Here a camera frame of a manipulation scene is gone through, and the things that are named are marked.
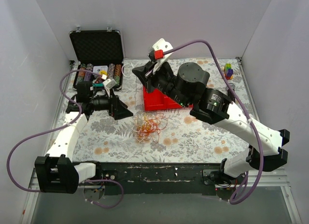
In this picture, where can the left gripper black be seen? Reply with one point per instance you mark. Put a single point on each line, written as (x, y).
(115, 106)

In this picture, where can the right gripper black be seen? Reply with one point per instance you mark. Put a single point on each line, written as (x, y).
(149, 76)

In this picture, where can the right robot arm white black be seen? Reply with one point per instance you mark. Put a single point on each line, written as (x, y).
(189, 88)

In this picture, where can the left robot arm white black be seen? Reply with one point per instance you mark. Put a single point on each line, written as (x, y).
(56, 172)

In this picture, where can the red three-compartment tray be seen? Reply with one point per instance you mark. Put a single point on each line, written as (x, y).
(157, 101)

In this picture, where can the yellow round chip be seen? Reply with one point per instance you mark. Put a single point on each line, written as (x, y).
(103, 72)

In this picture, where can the white card deck box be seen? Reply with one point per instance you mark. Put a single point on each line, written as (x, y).
(97, 69)

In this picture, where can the black poker chip case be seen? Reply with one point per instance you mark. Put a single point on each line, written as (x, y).
(98, 47)

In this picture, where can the floral table mat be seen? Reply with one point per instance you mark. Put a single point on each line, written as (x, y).
(182, 138)

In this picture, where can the colourful toy block figure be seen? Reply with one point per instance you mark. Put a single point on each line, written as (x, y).
(228, 71)

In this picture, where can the black microphone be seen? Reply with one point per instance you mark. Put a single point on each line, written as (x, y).
(230, 91)

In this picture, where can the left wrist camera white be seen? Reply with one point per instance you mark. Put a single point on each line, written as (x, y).
(108, 83)

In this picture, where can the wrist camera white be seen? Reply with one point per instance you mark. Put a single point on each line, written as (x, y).
(157, 54)
(108, 83)

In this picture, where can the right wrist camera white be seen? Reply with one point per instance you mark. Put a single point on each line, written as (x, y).
(157, 54)

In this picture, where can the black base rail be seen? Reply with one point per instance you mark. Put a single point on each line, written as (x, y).
(161, 178)

